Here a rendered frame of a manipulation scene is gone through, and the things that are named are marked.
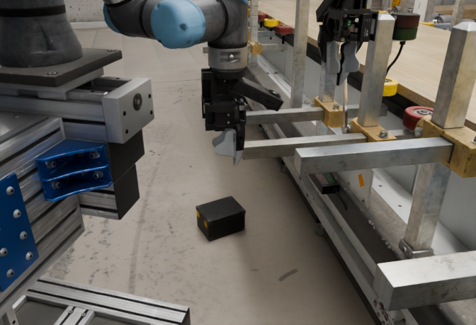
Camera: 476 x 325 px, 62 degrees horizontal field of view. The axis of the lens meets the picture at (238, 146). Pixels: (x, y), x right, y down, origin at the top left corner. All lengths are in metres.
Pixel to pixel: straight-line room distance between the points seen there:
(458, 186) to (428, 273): 0.66
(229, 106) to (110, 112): 0.22
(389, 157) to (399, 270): 0.26
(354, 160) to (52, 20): 0.58
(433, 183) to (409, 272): 0.37
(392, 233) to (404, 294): 0.51
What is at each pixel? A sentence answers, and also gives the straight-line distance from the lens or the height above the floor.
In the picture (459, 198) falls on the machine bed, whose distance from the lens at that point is 1.06.
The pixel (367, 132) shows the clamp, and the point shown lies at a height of 0.87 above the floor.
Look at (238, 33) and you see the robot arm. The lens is 0.73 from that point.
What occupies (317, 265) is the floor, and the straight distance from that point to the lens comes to 1.84.
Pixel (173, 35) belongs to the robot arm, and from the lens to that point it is 0.63.
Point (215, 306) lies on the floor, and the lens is 1.65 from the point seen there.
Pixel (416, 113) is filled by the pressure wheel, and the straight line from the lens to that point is 0.96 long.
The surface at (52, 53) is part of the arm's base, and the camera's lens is 0.81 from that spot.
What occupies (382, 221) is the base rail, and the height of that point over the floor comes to 0.70.
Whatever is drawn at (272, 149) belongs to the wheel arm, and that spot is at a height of 0.85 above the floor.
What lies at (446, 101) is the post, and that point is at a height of 1.01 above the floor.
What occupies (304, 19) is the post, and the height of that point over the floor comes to 1.04.
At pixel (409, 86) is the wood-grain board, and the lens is 1.18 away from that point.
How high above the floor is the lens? 1.22
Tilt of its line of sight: 26 degrees down
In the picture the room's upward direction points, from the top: straight up
